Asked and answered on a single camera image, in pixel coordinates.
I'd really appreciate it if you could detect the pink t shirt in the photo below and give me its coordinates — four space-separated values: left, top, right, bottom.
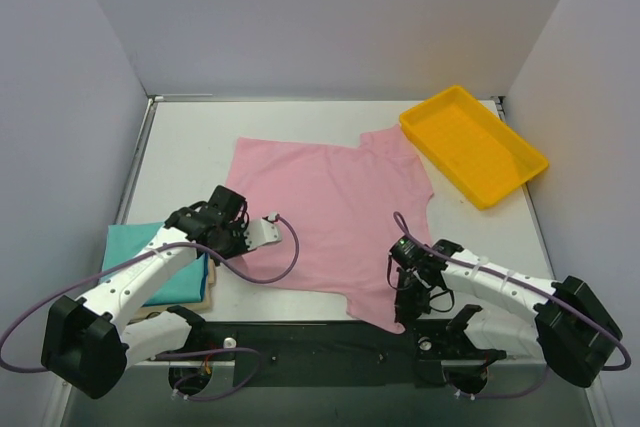
226 126 434 334

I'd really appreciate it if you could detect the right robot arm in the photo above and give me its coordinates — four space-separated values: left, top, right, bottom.
388 235 631 388

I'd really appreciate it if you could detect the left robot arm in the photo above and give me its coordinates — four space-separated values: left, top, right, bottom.
41 186 270 399

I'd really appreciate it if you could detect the teal folded t shirt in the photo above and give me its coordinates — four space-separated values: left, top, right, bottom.
101 222 208 306

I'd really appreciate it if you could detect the beige folded t shirt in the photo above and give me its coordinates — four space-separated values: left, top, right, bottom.
132 258 216 322

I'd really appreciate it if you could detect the yellow plastic tray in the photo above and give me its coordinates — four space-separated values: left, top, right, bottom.
399 85 549 210

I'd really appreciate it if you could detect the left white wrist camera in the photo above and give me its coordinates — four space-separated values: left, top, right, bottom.
244 212 282 252

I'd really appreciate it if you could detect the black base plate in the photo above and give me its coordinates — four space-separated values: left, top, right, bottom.
144 319 506 391

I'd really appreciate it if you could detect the aluminium rail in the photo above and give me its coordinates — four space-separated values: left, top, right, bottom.
59 346 236 373

